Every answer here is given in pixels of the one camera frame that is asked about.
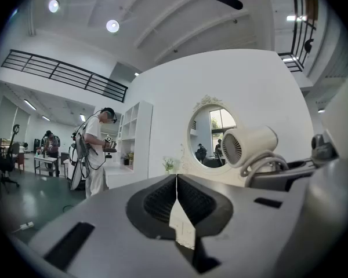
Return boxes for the long black balcony railing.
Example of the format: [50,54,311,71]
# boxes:
[1,49,129,103]

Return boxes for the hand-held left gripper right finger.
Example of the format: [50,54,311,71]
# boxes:
[178,174,306,278]

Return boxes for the white low cabinet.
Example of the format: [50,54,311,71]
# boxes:
[104,165,134,189]

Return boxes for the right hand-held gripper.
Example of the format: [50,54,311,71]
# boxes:
[251,71,348,278]

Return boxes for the white flowers in vase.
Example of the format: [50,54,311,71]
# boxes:
[161,156,176,175]

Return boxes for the brown wooden chair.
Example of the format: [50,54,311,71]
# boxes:
[13,152,26,173]

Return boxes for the white work table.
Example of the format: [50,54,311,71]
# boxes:
[34,154,60,177]

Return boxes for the black office chair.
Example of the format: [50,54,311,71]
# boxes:
[0,114,20,195]

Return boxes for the white hair dryer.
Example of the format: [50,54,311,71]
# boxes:
[221,125,289,188]

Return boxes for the short black corner railing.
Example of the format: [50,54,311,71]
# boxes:
[278,0,318,74]

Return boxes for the oval mirror with ornate frame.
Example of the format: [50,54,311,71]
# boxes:
[178,94,250,188]

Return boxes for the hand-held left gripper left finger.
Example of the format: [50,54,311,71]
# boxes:
[28,174,201,278]

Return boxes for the white open shelf unit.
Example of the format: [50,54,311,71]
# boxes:
[115,100,154,174]

